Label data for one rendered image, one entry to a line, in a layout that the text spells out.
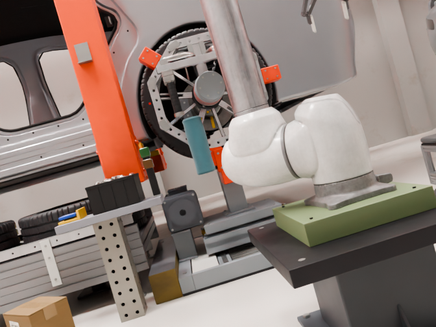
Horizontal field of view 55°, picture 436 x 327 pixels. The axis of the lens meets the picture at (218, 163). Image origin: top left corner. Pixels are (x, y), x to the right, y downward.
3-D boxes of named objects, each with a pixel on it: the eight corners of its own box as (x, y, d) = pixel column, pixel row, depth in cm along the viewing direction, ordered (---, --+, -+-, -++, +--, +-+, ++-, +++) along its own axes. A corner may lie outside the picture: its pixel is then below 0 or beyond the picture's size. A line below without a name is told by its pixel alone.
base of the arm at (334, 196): (413, 184, 103) (407, 162, 103) (332, 211, 99) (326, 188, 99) (373, 182, 121) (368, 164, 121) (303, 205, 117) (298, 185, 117)
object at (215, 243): (287, 217, 244) (283, 200, 243) (305, 227, 208) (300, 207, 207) (204, 242, 240) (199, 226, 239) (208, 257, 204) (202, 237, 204)
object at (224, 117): (231, 132, 259) (235, 80, 259) (233, 131, 251) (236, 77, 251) (179, 128, 256) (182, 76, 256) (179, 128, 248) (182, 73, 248)
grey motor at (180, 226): (208, 238, 250) (192, 181, 249) (214, 254, 208) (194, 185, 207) (179, 247, 248) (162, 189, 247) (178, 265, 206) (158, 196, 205)
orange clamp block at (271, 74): (261, 85, 211) (278, 80, 212) (264, 82, 203) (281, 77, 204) (257, 72, 211) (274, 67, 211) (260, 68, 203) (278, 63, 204)
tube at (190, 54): (198, 65, 201) (193, 43, 201) (200, 55, 182) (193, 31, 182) (163, 74, 200) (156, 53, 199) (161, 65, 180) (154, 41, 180)
